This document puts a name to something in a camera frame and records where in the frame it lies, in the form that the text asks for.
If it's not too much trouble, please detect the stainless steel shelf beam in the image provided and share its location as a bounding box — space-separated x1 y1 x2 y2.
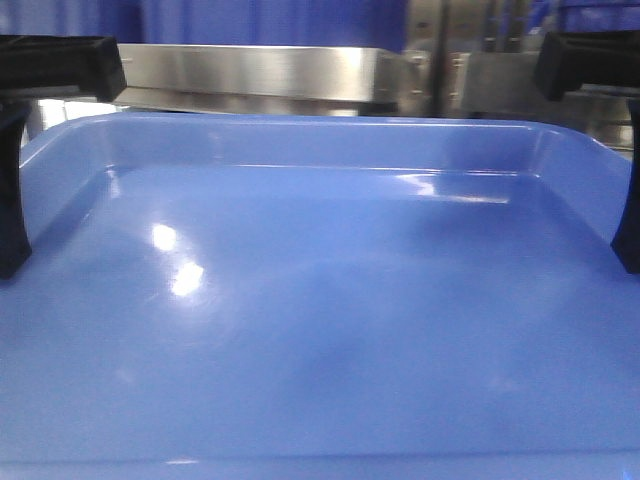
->
116 44 403 116

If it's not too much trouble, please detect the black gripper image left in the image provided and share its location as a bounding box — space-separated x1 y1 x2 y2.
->
1 35 126 279

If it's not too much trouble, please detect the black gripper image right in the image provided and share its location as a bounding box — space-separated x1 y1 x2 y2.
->
533 30 640 274

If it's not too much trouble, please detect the blue plastic tray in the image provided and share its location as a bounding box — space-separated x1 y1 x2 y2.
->
1 113 639 479

